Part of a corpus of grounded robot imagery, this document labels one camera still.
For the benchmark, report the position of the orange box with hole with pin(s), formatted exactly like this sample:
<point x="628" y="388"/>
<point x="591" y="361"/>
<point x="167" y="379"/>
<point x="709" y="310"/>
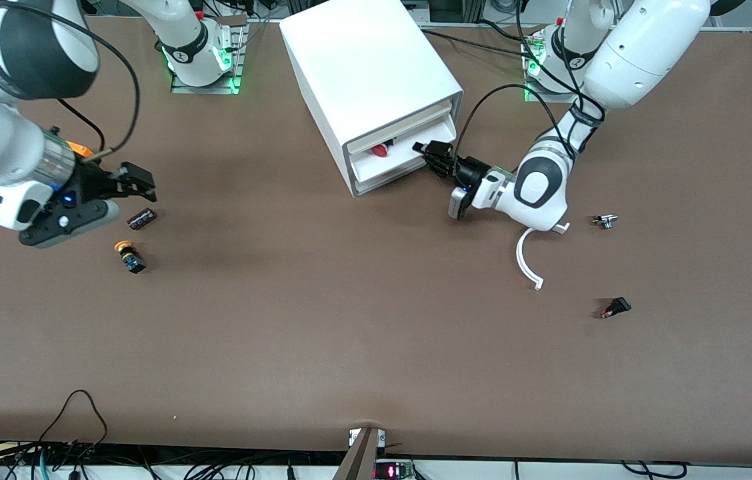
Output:
<point x="79" y="150"/>

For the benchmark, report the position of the small silver metal part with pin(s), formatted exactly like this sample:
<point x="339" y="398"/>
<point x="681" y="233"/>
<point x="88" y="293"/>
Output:
<point x="606" y="220"/>

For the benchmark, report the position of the white curved plastic piece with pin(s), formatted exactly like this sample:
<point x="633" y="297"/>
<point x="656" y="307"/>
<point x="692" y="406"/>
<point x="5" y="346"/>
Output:
<point x="520" y="256"/>

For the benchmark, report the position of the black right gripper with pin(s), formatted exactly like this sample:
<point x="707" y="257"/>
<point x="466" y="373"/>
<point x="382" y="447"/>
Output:
<point x="90" y="182"/>

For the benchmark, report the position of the device with red display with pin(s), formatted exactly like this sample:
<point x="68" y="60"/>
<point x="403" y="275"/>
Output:
<point x="392" y="472"/>

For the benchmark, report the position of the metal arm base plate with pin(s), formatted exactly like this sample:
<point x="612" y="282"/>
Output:
<point x="206" y="89"/>
<point x="532" y="93"/>

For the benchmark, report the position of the yellow push button black body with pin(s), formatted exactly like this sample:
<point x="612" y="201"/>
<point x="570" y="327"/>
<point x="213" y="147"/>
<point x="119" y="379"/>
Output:
<point x="129" y="256"/>

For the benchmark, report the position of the black switch with red tip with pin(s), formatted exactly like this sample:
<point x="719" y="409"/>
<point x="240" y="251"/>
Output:
<point x="618" y="306"/>

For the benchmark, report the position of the brown camera post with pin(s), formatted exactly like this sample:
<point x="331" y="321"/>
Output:
<point x="359" y="460"/>

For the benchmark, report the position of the red mushroom push button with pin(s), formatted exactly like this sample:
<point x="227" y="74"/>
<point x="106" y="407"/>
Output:
<point x="381" y="150"/>

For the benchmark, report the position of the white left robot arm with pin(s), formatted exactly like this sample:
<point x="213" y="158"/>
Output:
<point x="642" y="53"/>

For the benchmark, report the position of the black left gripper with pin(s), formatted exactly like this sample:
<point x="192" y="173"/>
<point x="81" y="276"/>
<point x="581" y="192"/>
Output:
<point x="468" y="172"/>

